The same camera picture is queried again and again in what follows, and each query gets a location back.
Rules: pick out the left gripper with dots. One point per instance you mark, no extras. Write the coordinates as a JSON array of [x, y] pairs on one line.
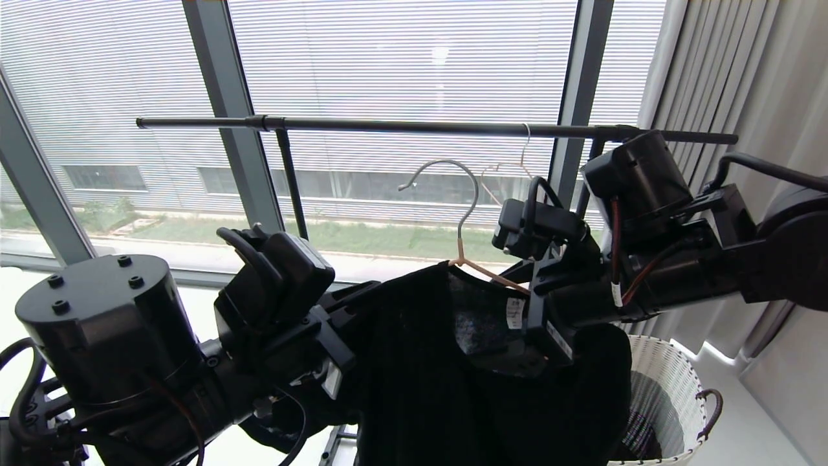
[[304, 382]]

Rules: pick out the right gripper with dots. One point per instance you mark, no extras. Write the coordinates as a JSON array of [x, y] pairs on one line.
[[563, 310]]

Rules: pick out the black short-sleeved shirt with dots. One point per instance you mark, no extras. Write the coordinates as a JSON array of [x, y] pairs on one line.
[[420, 388]]

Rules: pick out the pink clothes hanger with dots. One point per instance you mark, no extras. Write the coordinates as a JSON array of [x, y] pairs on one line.
[[522, 158], [460, 252]]

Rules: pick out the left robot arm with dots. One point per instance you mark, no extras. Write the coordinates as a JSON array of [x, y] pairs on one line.
[[103, 323]]

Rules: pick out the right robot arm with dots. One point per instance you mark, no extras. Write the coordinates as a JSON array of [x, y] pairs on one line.
[[647, 175]]

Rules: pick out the white laundry basket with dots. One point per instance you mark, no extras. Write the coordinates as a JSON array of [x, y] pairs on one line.
[[666, 382]]

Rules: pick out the black clothes rack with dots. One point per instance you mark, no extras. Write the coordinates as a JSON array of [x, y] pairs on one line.
[[388, 125]]

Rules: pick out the beige curtain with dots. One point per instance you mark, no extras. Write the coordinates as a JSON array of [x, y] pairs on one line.
[[744, 77]]

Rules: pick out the window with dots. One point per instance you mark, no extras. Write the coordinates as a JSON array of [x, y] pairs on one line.
[[129, 97]]

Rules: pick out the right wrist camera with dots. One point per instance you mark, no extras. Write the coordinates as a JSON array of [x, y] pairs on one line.
[[517, 226]]

